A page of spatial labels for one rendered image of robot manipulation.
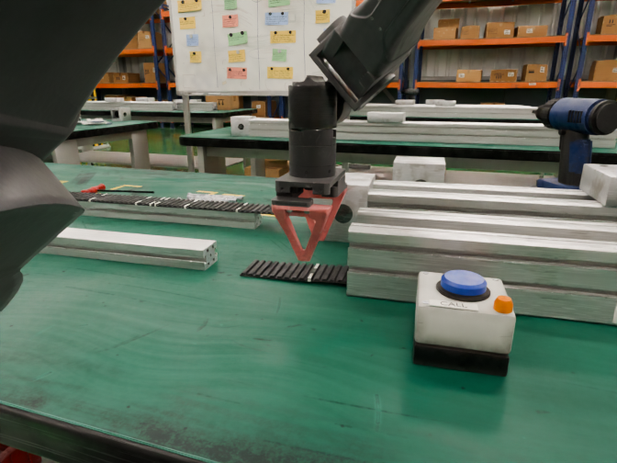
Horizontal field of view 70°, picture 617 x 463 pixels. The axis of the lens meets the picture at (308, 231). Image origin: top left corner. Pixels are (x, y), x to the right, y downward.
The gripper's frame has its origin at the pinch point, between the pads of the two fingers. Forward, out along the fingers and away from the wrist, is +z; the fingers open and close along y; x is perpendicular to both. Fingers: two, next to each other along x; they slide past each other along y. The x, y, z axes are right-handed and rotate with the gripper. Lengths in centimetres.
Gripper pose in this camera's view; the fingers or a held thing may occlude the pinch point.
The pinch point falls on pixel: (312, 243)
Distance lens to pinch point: 57.0
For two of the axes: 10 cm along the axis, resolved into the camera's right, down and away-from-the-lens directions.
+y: 2.6, -3.0, 9.2
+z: 0.0, 9.5, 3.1
